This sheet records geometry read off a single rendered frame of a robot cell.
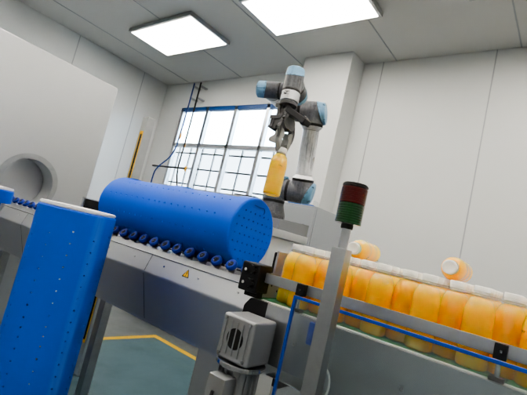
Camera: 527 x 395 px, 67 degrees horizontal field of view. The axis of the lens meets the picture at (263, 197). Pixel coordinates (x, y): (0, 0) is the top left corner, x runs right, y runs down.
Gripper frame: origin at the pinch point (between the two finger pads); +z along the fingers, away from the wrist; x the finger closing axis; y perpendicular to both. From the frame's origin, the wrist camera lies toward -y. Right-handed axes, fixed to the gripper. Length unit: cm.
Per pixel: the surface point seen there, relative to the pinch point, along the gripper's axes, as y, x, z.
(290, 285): -27, 15, 49
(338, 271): -50, 31, 42
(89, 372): 98, -7, 117
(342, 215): -49, 33, 29
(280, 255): -9.6, -0.5, 40.0
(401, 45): 73, -243, -209
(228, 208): 11.0, 9.9, 27.1
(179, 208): 36.1, 12.8, 29.7
